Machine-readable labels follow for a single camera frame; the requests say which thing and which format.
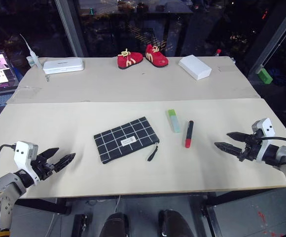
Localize green block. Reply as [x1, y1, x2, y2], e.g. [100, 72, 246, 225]
[257, 68, 274, 85]

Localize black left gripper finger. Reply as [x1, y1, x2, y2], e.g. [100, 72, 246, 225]
[49, 152, 76, 173]
[36, 147, 60, 160]

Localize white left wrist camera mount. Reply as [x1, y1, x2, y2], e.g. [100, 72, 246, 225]
[13, 141, 40, 186]

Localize white cardboard box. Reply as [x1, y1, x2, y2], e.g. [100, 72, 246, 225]
[178, 55, 213, 81]

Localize red shoe with laces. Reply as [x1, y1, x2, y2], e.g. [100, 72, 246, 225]
[117, 48, 143, 70]
[145, 44, 170, 68]

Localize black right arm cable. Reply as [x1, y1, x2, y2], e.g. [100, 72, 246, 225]
[260, 137, 286, 146]

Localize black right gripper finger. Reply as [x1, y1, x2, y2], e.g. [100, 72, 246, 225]
[214, 142, 246, 157]
[226, 132, 251, 143]

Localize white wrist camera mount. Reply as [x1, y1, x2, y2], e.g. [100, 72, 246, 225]
[251, 118, 276, 163]
[13, 141, 40, 186]

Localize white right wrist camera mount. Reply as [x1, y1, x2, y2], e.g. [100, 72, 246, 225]
[251, 118, 276, 163]

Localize black grid pencil pouch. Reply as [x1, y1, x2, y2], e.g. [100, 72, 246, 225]
[93, 116, 160, 165]

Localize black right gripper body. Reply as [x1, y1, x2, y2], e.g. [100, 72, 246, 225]
[237, 130, 263, 163]

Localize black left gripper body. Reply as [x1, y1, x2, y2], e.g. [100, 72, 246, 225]
[29, 156, 58, 181]

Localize white rectangular case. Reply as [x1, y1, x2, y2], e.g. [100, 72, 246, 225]
[42, 60, 85, 75]

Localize dark rounded foot shape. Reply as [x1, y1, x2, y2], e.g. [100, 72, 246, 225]
[99, 212, 130, 237]

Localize black red marker pen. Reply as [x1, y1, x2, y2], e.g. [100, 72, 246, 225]
[184, 120, 194, 149]

